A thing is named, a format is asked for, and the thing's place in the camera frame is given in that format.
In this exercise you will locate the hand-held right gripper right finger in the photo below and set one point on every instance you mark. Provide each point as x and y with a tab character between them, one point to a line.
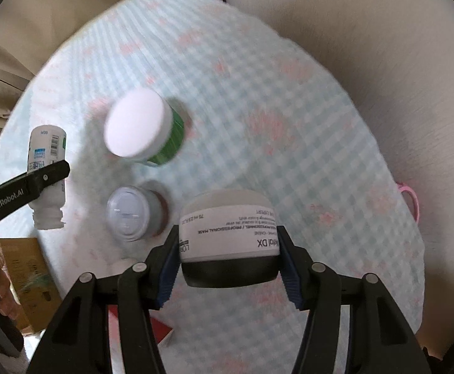
289	270

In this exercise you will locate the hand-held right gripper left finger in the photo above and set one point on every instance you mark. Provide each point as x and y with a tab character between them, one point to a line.
168	270

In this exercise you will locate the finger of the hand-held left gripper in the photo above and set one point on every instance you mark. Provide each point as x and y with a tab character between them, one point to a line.
36	183

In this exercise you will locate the white plastic bottle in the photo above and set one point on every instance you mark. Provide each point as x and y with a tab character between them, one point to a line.
47	179

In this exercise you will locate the white jar with black lid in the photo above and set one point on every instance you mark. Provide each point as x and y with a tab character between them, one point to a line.
230	237

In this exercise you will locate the yellow cardboard box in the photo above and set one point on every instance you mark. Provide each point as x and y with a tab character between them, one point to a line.
26	280

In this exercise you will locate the small clear-lidded jar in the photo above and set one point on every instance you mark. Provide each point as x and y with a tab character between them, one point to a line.
133	213

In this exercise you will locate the red and white box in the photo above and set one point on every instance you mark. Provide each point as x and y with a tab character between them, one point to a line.
141	335

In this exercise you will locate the green jar with white lid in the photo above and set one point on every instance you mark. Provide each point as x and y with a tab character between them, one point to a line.
143	127

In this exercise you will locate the beige curtain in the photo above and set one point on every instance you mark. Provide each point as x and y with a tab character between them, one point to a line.
36	39

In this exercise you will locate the checkered tablecloth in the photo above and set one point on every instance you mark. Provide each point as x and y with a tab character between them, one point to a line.
250	124

